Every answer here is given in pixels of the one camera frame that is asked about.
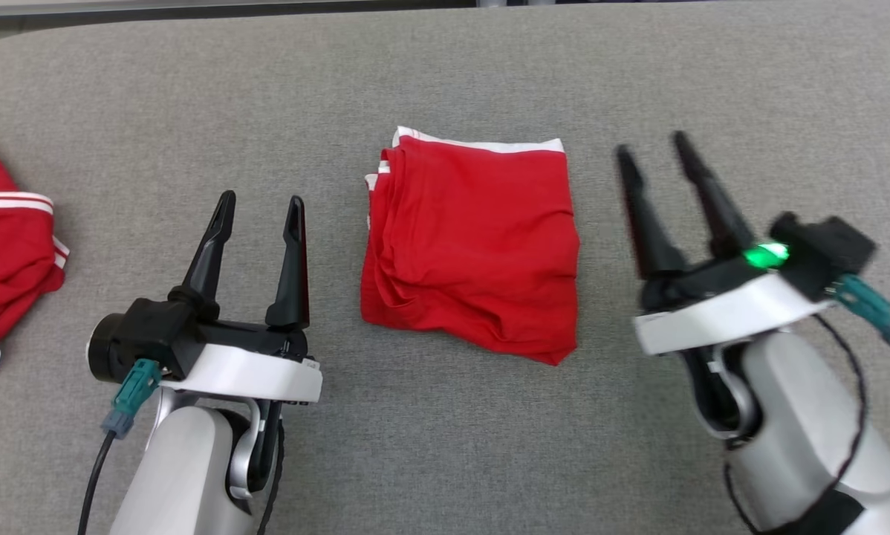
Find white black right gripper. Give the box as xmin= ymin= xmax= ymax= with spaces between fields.
xmin=614 ymin=131 xmax=836 ymax=357

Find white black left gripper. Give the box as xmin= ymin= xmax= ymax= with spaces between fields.
xmin=160 ymin=189 xmax=324 ymax=407

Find red shorts with white trim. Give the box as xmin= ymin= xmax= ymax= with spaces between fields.
xmin=359 ymin=126 xmax=582 ymax=367

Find red Bulls basketball jersey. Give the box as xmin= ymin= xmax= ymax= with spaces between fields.
xmin=0 ymin=133 xmax=71 ymax=403

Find teal plug left camera cable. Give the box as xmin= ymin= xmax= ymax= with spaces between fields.
xmin=77 ymin=358 xmax=163 ymax=535

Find teal plug camera cable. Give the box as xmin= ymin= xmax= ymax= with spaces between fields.
xmin=830 ymin=273 xmax=890 ymax=391
xmin=77 ymin=358 xmax=163 ymax=535

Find teal plug right camera cable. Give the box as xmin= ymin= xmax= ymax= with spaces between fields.
xmin=830 ymin=273 xmax=890 ymax=391

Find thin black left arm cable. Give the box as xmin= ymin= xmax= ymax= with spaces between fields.
xmin=255 ymin=418 xmax=288 ymax=535

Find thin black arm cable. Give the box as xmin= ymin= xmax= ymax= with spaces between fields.
xmin=722 ymin=315 xmax=871 ymax=535
xmin=255 ymin=418 xmax=288 ymax=535

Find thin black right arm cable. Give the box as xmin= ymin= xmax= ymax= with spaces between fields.
xmin=722 ymin=315 xmax=871 ymax=535

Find grey partition bottom rail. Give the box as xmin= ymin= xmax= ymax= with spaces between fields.
xmin=0 ymin=0 xmax=479 ymax=17

